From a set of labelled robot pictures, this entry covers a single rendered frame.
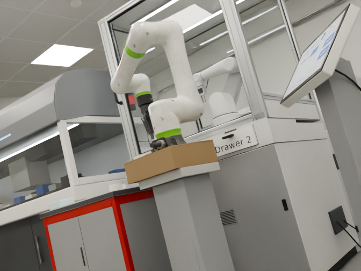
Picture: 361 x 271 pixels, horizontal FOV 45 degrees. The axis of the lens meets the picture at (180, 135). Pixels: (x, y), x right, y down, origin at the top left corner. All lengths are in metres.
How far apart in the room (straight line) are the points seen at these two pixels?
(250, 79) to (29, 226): 2.02
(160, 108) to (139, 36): 0.37
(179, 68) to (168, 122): 0.30
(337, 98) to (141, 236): 1.19
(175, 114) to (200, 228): 0.54
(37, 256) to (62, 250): 0.92
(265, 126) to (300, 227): 0.56
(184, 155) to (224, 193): 0.67
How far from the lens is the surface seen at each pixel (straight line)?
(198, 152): 1.99
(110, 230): 2.28
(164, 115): 2.03
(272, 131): 2.37
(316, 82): 1.83
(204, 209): 1.99
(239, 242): 2.53
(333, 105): 1.94
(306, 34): 5.84
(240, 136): 2.42
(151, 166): 1.94
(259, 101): 2.40
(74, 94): 3.23
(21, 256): 3.66
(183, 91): 2.14
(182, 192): 1.93
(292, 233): 2.38
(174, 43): 2.20
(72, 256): 2.53
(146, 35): 2.15
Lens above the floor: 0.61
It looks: 9 degrees up
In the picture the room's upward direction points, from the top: 15 degrees counter-clockwise
